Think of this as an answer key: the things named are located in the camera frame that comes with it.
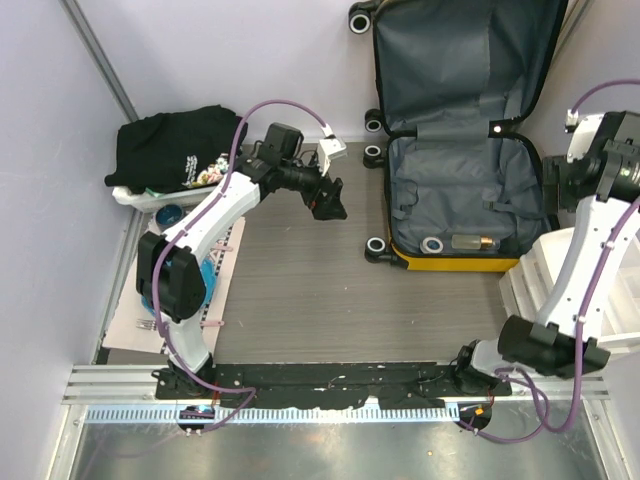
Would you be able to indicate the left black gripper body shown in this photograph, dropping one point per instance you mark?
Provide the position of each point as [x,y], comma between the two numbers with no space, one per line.
[309,178]

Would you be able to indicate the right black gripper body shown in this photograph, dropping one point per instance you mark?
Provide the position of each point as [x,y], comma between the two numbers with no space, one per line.
[560,192]

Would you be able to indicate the yellow cartoon hard-shell suitcase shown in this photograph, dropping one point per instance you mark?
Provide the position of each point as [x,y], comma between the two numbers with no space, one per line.
[455,80]

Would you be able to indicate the floral patterned small pouch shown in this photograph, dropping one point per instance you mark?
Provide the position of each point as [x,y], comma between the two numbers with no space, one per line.
[213,173]

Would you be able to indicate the black cylindrical bottle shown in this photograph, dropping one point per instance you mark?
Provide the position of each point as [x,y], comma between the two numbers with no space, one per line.
[474,242]

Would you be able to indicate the white blue round tin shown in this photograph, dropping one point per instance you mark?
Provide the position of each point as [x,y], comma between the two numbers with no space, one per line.
[431,245]

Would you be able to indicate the white perforated plastic basket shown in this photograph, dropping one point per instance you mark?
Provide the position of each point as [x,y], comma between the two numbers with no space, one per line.
[148,203]

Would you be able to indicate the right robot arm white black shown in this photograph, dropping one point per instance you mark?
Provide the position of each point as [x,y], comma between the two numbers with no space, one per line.
[598,179]

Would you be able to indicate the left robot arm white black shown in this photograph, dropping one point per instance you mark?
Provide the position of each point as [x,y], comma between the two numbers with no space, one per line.
[175,275]

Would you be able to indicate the white compartment organizer tray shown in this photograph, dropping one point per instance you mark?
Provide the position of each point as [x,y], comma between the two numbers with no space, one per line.
[527,285]

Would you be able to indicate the blue dotted plate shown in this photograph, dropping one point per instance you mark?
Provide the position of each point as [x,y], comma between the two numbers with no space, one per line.
[208,272]

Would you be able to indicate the small blue cup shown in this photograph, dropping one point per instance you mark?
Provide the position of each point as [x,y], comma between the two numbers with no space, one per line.
[168,216]

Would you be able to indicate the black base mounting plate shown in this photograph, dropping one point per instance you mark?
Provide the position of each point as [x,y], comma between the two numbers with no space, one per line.
[326,386]

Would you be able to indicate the silver fork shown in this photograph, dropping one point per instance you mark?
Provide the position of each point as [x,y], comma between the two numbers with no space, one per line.
[146,324]

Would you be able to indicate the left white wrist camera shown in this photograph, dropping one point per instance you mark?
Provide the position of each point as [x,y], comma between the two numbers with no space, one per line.
[330,147]

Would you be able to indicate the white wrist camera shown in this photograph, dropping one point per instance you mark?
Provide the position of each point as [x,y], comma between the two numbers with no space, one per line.
[582,129]
[330,147]

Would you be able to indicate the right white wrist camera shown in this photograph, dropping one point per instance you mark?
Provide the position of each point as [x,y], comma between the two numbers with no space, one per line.
[582,129]

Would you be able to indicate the aluminium rail frame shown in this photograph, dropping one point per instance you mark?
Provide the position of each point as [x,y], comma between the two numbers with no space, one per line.
[119,394]

